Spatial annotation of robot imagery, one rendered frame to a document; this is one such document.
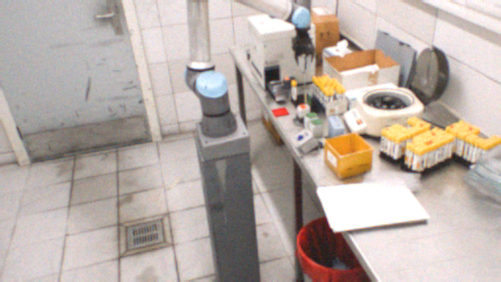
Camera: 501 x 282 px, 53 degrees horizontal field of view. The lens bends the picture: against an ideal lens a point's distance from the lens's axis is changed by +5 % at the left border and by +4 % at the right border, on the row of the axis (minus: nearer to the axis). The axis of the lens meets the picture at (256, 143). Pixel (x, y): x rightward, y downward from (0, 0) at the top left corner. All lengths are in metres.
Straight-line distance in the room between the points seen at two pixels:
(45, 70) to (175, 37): 0.90
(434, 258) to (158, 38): 2.66
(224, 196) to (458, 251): 0.95
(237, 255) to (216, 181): 0.43
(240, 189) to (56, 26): 1.98
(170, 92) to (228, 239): 1.85
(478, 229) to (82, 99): 2.85
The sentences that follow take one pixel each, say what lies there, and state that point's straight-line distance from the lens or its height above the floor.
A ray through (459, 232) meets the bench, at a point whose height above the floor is 0.87.
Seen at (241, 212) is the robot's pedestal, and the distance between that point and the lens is 2.15.
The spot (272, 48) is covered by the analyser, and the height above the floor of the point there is 1.09.
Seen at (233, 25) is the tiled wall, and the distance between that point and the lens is 3.73.
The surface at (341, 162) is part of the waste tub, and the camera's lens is 1.76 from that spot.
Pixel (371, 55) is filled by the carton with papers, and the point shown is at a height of 0.99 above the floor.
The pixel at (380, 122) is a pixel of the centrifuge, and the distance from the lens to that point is 2.01.
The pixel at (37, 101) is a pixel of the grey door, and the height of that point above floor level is 0.48.
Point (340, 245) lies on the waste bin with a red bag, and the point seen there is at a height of 0.30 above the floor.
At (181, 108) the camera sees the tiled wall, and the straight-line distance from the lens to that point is 3.89.
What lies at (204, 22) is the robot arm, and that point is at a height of 1.37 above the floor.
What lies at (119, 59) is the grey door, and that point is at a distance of 3.65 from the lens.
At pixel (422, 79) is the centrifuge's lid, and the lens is 2.22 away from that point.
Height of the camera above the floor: 1.92
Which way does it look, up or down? 31 degrees down
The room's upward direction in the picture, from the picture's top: 5 degrees counter-clockwise
